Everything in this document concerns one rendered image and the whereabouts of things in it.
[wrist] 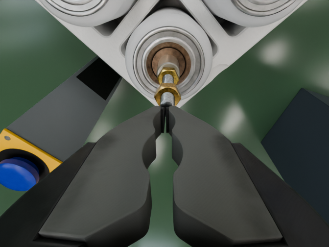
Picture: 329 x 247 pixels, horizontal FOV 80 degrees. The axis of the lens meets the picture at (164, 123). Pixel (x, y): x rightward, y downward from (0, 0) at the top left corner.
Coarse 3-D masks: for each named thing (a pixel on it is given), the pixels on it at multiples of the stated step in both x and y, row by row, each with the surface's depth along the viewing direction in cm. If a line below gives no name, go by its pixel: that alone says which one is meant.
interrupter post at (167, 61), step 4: (164, 56) 20; (168, 56) 20; (172, 56) 20; (160, 60) 20; (164, 60) 19; (168, 60) 19; (172, 60) 19; (176, 60) 20; (160, 64) 18; (164, 64) 18; (168, 64) 18; (172, 64) 18; (176, 64) 18; (160, 68) 18; (176, 68) 18
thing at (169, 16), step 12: (156, 12) 24; (168, 12) 20; (180, 12) 23; (144, 24) 19; (156, 24) 19; (168, 24) 19; (180, 24) 19; (192, 24) 19; (132, 36) 20; (204, 36) 20; (132, 48) 20; (204, 48) 20; (132, 60) 21; (132, 72) 22; (204, 72) 21
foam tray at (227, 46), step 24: (144, 0) 24; (168, 0) 33; (192, 0) 24; (120, 24) 25; (216, 24) 25; (96, 48) 27; (120, 48) 27; (216, 48) 28; (240, 48) 27; (120, 72) 29; (216, 72) 29; (144, 96) 31; (192, 96) 31
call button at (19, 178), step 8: (8, 160) 19; (16, 160) 19; (24, 160) 20; (0, 168) 19; (8, 168) 19; (16, 168) 19; (24, 168) 19; (32, 168) 20; (0, 176) 19; (8, 176) 19; (16, 176) 19; (24, 176) 19; (32, 176) 20; (8, 184) 20; (16, 184) 20; (24, 184) 20; (32, 184) 20
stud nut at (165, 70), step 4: (164, 68) 17; (168, 68) 17; (172, 68) 17; (160, 72) 18; (164, 72) 17; (168, 72) 17; (172, 72) 17; (176, 72) 18; (160, 76) 17; (176, 76) 17; (160, 80) 17; (176, 80) 17; (160, 84) 18
